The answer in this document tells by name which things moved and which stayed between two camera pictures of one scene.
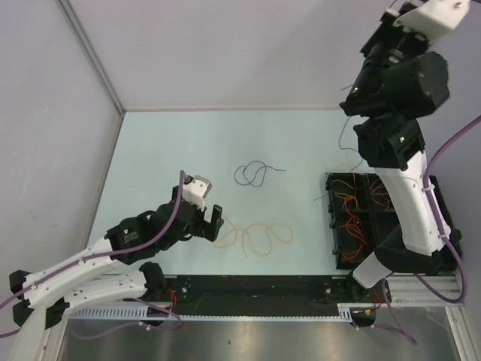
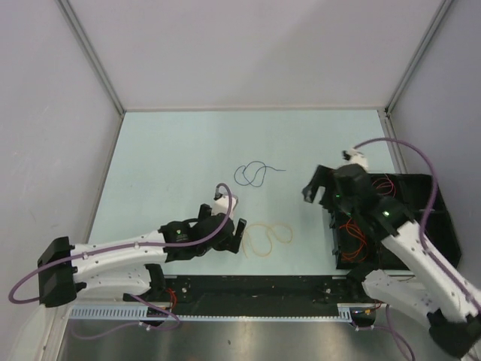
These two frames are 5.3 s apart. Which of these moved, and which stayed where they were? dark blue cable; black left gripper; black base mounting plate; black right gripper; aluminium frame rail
Moved: black left gripper; black right gripper
Stayed: aluminium frame rail; dark blue cable; black base mounting plate
